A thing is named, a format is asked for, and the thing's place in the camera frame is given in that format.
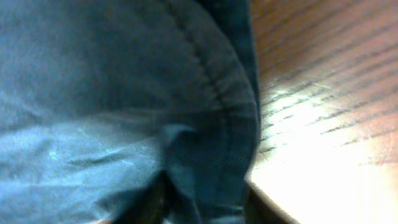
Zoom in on blue denim shorts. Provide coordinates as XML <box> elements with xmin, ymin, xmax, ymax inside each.
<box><xmin>1</xmin><ymin>0</ymin><xmax>261</xmax><ymax>223</ymax></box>

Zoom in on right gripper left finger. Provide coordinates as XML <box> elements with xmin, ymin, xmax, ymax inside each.
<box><xmin>111</xmin><ymin>172</ymin><xmax>169</xmax><ymax>224</ymax></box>

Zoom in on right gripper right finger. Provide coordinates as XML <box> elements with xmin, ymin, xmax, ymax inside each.
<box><xmin>244</xmin><ymin>183</ymin><xmax>299</xmax><ymax>224</ymax></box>

